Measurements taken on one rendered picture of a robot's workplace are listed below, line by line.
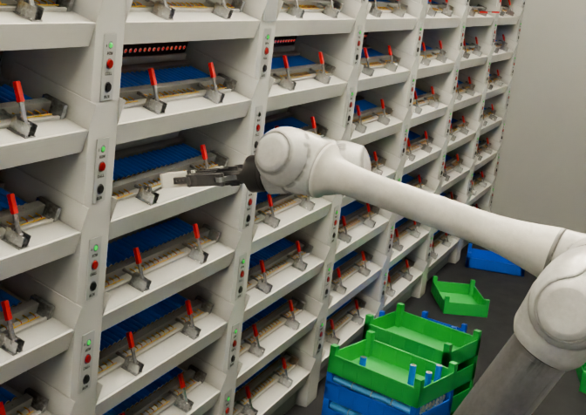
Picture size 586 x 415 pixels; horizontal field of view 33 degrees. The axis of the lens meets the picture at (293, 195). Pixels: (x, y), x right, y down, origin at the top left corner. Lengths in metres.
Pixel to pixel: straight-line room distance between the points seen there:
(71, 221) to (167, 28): 0.44
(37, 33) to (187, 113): 0.56
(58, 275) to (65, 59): 0.41
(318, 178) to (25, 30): 0.55
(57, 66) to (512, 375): 0.96
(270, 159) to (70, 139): 0.36
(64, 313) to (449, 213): 0.75
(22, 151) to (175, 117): 0.51
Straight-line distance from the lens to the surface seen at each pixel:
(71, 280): 1.93
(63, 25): 1.74
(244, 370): 2.80
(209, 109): 2.26
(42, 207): 1.89
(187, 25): 2.11
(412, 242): 4.32
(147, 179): 2.19
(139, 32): 1.96
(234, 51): 2.47
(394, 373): 2.91
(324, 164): 1.74
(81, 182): 1.87
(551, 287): 1.54
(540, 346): 1.61
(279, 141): 1.71
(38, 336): 1.90
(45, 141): 1.75
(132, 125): 1.98
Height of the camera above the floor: 1.42
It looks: 13 degrees down
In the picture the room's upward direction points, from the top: 7 degrees clockwise
